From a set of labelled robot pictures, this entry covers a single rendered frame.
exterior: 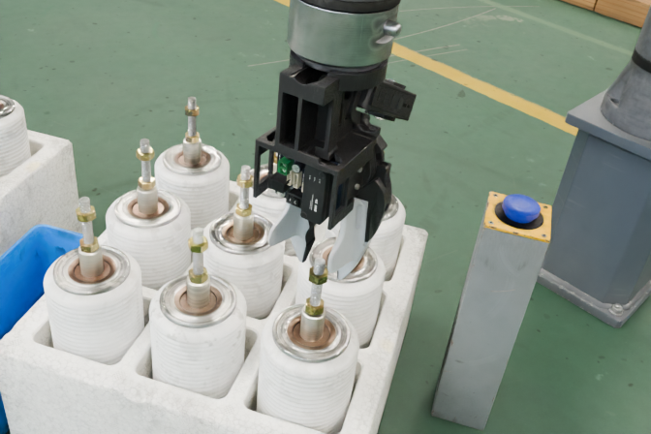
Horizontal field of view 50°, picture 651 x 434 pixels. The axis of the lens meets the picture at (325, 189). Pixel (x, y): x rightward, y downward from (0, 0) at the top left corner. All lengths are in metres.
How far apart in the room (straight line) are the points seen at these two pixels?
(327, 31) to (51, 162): 0.69
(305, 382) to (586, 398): 0.51
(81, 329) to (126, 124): 0.83
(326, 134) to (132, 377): 0.36
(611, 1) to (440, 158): 1.24
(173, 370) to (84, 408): 0.11
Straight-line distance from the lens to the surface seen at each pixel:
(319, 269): 0.63
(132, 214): 0.83
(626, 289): 1.20
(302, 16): 0.48
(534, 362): 1.09
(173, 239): 0.82
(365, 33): 0.47
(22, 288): 1.07
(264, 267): 0.78
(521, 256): 0.79
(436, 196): 1.37
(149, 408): 0.74
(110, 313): 0.74
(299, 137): 0.50
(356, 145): 0.52
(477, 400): 0.94
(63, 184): 1.13
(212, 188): 0.91
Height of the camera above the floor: 0.74
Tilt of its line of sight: 34 degrees down
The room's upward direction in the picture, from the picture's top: 7 degrees clockwise
